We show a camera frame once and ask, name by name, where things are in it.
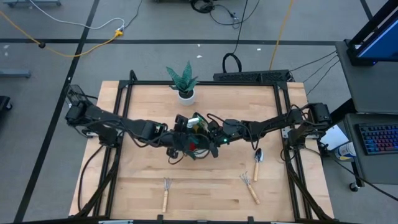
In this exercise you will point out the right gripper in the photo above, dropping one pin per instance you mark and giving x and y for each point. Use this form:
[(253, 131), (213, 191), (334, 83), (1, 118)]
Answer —
[(221, 138)]

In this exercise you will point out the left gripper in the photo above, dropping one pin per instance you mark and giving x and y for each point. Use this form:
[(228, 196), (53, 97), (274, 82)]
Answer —
[(175, 140)]

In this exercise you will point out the beige green canvas gardening bag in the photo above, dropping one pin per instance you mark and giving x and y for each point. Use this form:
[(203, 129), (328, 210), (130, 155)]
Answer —
[(203, 125)]

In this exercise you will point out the green spray bottle white nozzle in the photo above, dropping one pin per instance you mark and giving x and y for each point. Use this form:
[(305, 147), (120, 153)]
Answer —
[(192, 121)]

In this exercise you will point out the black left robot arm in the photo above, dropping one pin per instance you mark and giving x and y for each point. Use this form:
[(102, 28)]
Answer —
[(124, 124)]

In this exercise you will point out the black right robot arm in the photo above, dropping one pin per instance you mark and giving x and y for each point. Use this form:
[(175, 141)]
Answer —
[(273, 123)]

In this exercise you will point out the green plant in white pot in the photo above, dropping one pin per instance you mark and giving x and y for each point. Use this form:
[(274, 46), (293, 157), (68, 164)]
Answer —
[(186, 96)]

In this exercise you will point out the black perforated box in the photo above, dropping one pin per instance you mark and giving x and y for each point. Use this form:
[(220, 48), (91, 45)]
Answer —
[(248, 76)]

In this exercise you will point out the white paper sheet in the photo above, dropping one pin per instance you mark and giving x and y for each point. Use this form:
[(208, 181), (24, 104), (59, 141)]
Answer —
[(334, 137)]

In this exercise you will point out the white container blue yellow label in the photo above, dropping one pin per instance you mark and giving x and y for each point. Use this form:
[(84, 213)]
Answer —
[(345, 152)]

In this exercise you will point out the grey desk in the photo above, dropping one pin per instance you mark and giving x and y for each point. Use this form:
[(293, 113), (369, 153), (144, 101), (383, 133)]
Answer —
[(367, 87)]

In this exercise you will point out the backlit rainbow keyboard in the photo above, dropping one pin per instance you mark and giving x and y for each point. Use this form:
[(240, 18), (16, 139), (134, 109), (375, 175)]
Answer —
[(379, 138)]

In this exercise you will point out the grey keyboard shelf cart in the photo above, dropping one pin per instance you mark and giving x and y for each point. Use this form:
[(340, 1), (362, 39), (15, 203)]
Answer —
[(379, 168)]

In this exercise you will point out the grey metal bar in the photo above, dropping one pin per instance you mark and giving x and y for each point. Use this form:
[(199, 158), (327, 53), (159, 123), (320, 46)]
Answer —
[(31, 3), (15, 74)]

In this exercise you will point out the black caster foot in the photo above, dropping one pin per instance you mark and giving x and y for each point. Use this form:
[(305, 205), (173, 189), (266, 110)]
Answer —
[(4, 103)]

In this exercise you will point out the black computer monitor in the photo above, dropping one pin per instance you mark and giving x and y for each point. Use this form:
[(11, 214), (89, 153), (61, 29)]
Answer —
[(382, 43)]

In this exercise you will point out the black aluminium table frame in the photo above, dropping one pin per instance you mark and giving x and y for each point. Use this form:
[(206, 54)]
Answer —
[(149, 82)]

